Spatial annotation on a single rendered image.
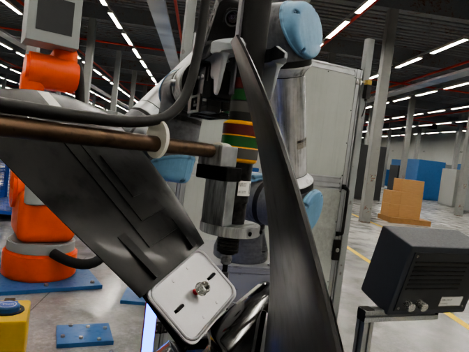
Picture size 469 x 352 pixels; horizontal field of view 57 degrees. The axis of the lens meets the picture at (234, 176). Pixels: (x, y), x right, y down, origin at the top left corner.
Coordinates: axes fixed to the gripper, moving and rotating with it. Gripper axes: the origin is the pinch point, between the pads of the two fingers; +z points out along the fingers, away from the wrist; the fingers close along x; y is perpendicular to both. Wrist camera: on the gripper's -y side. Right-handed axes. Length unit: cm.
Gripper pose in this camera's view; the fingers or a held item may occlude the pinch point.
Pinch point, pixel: (260, 45)
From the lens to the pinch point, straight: 48.0
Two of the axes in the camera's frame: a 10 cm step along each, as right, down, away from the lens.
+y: -1.2, 9.9, 0.5
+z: 3.7, 0.9, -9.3
